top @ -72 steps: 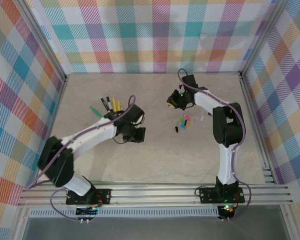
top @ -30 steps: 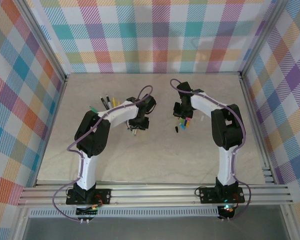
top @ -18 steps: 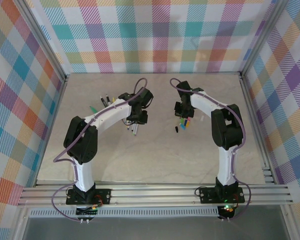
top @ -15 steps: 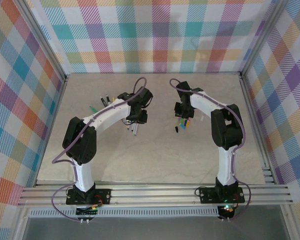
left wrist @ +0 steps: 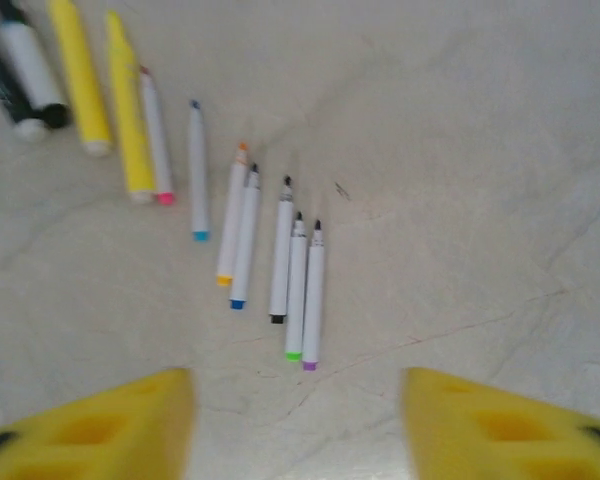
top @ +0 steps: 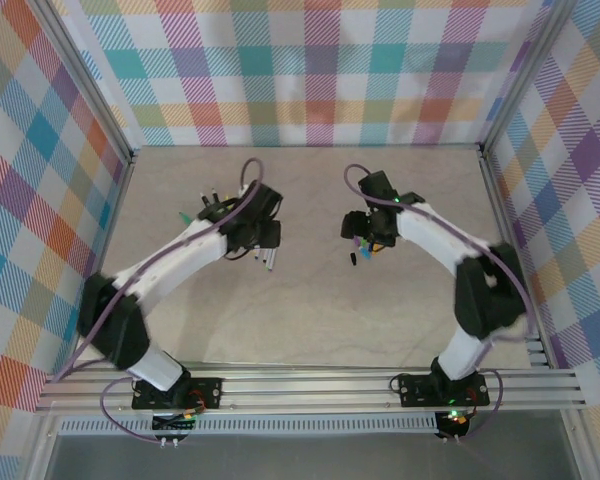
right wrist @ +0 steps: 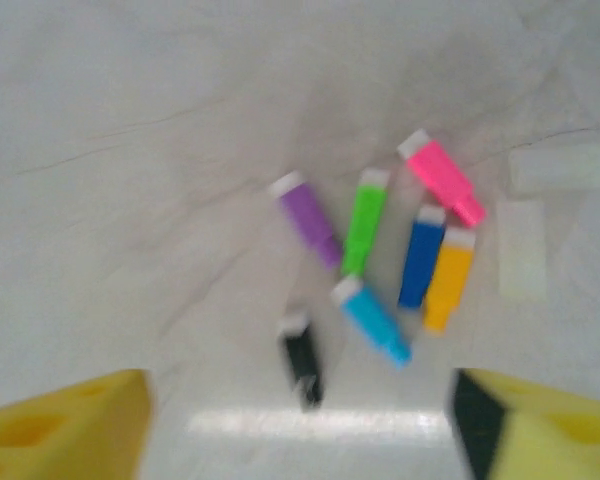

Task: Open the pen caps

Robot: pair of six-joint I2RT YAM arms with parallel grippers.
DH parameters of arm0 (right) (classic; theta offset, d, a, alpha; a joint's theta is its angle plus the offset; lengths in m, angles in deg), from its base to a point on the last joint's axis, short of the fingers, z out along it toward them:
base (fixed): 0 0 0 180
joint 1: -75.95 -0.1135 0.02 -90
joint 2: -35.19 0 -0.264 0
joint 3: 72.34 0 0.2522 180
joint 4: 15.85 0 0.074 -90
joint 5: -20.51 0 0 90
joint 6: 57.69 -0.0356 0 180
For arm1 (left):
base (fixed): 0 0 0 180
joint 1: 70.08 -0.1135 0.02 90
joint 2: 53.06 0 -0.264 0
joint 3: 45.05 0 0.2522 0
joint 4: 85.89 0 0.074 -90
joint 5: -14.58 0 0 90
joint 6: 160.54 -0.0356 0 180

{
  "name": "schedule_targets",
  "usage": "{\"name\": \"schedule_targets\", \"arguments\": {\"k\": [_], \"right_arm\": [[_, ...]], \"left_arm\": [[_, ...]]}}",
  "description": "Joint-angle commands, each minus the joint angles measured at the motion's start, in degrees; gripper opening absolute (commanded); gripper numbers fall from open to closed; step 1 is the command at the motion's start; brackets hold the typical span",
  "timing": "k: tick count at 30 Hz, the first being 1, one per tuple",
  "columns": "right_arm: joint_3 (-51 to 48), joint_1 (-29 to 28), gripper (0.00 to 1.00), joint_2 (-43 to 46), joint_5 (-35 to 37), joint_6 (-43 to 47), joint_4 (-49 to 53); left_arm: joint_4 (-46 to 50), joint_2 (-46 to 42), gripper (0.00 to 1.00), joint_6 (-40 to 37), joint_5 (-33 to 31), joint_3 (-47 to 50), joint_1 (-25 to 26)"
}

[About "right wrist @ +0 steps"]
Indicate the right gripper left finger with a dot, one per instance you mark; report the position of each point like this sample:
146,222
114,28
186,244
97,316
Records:
65,435

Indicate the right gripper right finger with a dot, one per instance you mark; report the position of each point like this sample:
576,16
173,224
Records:
545,440

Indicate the small orange pen cap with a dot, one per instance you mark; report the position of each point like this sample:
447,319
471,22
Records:
447,280

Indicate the translucent highlighter cap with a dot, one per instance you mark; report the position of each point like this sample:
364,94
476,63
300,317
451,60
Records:
565,170
522,250

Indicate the small light blue pen cap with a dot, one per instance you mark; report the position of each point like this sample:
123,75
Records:
372,322

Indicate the small dark blue pen cap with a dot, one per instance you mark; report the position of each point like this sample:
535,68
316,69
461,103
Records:
422,255

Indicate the small black pen cap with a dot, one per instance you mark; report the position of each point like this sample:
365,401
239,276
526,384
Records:
302,355

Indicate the small pink pen cap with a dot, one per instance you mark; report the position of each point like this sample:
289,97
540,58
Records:
442,175

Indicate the small green pen cap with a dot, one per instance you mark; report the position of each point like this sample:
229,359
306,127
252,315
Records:
365,220

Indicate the small purple pen cap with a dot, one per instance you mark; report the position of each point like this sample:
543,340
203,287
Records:
307,220

